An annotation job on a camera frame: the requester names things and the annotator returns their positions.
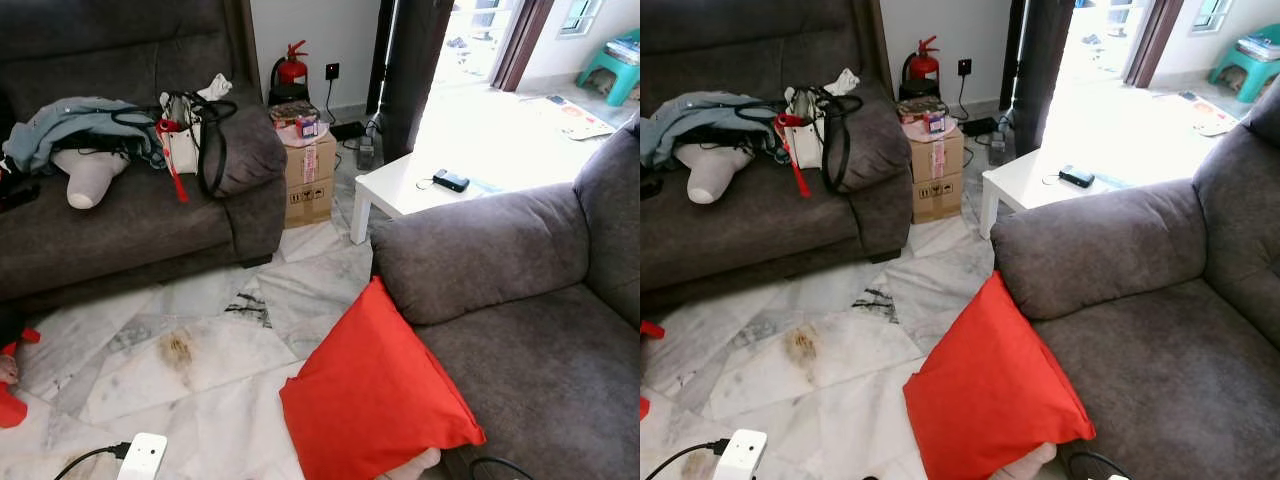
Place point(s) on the red tassel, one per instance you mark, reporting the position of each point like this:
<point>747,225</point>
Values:
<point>798,170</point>
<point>176,175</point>

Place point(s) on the red plastic stool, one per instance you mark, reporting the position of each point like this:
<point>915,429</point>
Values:
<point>652,329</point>
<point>28,336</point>

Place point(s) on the dark grey fabric sofa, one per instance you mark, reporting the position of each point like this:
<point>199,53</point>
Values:
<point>760,240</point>
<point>520,370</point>
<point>120,240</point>
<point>1150,380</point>

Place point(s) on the stack of books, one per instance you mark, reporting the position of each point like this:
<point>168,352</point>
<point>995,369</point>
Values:
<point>625,45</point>
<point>1260,45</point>

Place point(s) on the cardboard box with red tape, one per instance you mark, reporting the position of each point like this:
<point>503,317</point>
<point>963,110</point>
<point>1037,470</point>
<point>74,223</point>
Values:
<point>950,155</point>
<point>322,160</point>

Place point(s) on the grey blue jacket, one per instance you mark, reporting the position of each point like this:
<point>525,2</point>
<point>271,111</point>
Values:
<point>700,120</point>
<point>70,125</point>

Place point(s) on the white crumpled cloth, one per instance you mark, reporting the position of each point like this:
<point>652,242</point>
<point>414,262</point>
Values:
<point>842,82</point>
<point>215,87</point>

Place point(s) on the black power strip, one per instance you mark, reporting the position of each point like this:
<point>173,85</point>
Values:
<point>347,130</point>
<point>978,127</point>

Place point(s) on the brown door frame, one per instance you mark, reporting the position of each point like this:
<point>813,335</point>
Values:
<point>1153,40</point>
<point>520,40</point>

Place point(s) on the red fire extinguisher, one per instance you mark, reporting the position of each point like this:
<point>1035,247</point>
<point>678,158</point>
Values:
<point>292,72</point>
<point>923,67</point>

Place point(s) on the teal plastic stool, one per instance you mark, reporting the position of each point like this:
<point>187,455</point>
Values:
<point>610,72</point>
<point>1245,70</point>

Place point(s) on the dark curtain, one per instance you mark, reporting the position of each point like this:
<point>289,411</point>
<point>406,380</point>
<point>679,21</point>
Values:
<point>1042,70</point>
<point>415,70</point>

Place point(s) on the printed floor mat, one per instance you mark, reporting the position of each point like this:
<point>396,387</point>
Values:
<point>1200,113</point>
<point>575,118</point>

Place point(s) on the pale pink pillow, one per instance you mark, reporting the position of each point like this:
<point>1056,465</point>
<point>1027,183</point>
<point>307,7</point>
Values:
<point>1025,465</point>
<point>415,465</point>

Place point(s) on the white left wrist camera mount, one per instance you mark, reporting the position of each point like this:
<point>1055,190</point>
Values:
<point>742,455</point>
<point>143,458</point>

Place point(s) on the grey framed window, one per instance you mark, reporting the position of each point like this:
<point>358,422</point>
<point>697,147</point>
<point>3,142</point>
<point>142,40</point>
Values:
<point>1212,15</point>
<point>580,18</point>

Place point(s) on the cardboard box with printed symbols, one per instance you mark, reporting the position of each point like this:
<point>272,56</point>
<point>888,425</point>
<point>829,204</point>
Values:
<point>938,200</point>
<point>310,205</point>

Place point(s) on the white low table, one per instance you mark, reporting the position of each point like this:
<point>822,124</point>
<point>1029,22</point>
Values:
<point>1025,180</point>
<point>400,185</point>

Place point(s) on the small blue pink pack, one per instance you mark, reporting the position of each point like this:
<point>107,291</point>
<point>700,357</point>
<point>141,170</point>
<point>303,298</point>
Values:
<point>307,126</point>
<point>934,122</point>

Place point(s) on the brown patterned snack box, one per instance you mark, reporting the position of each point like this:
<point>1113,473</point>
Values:
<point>290,112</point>
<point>918,107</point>

